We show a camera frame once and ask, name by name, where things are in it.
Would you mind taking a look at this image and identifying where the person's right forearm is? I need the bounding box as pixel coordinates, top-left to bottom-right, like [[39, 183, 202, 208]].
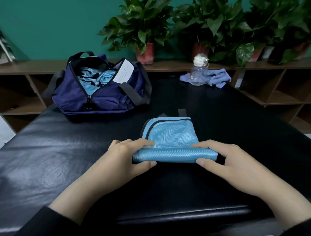
[[265, 177, 311, 236]]

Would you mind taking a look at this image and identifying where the green plant in red pot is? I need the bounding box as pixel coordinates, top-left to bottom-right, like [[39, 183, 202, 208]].
[[277, 0, 311, 65], [98, 0, 174, 65], [171, 0, 243, 61]]

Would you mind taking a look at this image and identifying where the purple cloth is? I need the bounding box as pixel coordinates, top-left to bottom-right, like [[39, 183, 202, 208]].
[[179, 68, 232, 89]]

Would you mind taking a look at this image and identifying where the person's right hand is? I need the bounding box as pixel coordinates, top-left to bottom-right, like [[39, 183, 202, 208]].
[[192, 139, 280, 197]]

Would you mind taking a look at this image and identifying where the person's left hand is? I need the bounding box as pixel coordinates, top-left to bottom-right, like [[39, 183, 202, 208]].
[[87, 138, 157, 197]]

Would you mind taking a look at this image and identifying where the clear bottle silver cap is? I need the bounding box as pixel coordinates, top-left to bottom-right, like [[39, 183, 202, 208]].
[[190, 53, 210, 87]]

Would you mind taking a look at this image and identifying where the navy blue bag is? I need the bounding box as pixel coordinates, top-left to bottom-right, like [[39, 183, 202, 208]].
[[41, 51, 153, 115]]

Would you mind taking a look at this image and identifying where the wooden shelf cabinet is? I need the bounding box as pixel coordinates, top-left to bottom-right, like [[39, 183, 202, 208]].
[[0, 58, 311, 134]]

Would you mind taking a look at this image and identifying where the person's left forearm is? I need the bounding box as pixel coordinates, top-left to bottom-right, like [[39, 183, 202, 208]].
[[17, 182, 110, 236]]

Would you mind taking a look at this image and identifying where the black leather bench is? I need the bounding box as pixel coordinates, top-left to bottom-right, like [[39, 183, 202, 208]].
[[0, 73, 311, 236]]

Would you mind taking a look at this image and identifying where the green plant in white pot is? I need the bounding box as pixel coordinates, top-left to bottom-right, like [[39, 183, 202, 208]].
[[235, 0, 294, 68]]

